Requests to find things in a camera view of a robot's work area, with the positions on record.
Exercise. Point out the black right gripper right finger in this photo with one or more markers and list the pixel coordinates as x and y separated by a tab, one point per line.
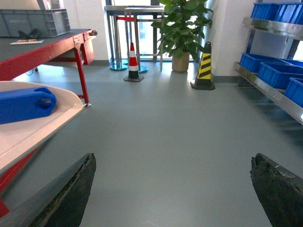
279	191

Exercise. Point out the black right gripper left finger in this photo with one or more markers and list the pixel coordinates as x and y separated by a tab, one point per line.
59	204

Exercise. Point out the beige plastic scoop tray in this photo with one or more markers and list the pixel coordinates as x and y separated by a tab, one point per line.
18	139

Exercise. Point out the blue plastic part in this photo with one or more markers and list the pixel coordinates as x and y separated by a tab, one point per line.
26	104

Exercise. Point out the steel shelf rack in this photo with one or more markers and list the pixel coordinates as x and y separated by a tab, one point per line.
265	64

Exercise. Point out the yellow black traffic cone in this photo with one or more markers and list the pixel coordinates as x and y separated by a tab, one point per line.
203	80

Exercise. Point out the red white traffic cone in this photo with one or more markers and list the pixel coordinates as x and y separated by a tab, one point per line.
133	71

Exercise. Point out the steel stanchion posts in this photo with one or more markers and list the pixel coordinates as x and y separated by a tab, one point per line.
135	19

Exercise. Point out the grey plastic crate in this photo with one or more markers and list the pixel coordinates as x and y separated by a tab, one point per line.
50	23

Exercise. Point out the potted green plant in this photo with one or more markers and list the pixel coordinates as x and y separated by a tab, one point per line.
182	30

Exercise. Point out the red table frame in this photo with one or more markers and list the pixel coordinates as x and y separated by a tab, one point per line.
75	46

